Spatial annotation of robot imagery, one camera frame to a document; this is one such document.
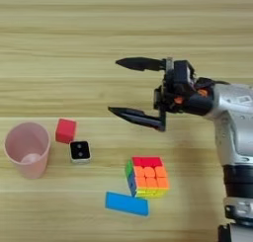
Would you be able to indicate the blue rectangular block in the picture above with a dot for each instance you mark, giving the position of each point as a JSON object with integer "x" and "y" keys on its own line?
{"x": 126, "y": 203}

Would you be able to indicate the multicoloured Rubik's cube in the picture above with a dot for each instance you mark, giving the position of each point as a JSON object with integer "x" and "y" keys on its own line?
{"x": 150, "y": 178}

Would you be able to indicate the pink plastic cup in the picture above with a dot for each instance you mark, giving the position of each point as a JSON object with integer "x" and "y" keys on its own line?
{"x": 28, "y": 160}

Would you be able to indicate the black box with white label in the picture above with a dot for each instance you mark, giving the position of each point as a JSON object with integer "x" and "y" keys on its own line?
{"x": 183, "y": 73}

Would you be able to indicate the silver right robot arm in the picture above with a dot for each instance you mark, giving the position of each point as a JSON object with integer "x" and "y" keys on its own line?
{"x": 235, "y": 127}

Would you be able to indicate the red cube block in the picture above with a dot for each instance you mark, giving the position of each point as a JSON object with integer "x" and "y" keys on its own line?
{"x": 65, "y": 131}

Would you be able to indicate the small black and silver cube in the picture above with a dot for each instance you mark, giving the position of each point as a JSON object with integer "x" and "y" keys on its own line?
{"x": 80, "y": 151}

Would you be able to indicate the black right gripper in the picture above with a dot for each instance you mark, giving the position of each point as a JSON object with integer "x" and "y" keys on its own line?
{"x": 187, "y": 101}

